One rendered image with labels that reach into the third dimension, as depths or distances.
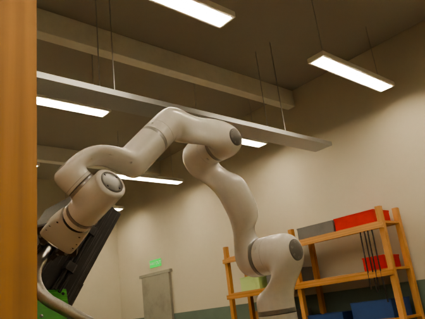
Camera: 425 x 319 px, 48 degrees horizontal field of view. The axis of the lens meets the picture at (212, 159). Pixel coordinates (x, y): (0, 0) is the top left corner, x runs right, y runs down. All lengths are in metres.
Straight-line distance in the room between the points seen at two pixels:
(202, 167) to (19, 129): 0.69
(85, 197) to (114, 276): 11.04
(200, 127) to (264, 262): 0.46
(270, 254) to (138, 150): 0.52
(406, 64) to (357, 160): 1.50
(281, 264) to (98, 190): 0.61
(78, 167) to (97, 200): 0.10
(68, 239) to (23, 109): 0.42
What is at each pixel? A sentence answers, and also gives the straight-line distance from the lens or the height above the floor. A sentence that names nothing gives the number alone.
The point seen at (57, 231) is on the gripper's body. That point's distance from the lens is 1.28.
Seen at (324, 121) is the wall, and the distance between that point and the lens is 7.79.
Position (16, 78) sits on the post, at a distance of 1.01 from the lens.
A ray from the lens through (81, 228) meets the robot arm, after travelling 1.23.
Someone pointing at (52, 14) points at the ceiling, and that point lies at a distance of 5.95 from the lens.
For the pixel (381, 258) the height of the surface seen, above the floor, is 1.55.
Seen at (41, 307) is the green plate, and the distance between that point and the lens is 1.62.
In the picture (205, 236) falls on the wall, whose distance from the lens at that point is 9.55.
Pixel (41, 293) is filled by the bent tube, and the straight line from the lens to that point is 1.30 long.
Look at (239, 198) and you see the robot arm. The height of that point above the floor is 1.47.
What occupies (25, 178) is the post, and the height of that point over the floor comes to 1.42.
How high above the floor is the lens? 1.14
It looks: 18 degrees up
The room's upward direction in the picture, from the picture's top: 7 degrees counter-clockwise
